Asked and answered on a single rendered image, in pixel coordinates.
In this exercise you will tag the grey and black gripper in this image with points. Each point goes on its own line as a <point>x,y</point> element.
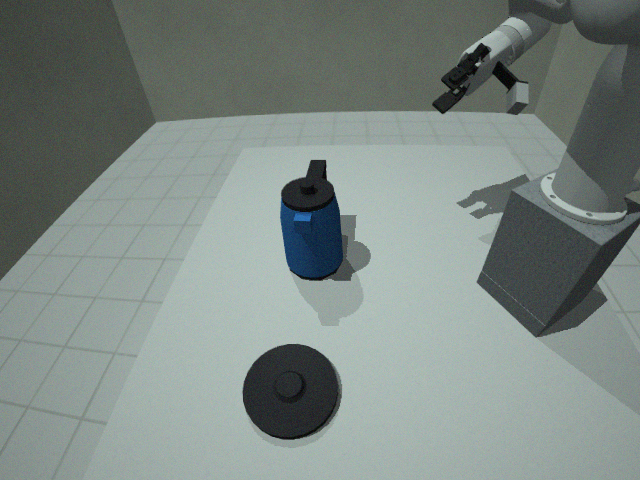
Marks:
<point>494,47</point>

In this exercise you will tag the black round disk with center stud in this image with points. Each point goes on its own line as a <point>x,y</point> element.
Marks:
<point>290,391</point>

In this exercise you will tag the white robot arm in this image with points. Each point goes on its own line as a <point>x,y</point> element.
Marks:
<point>603,154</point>

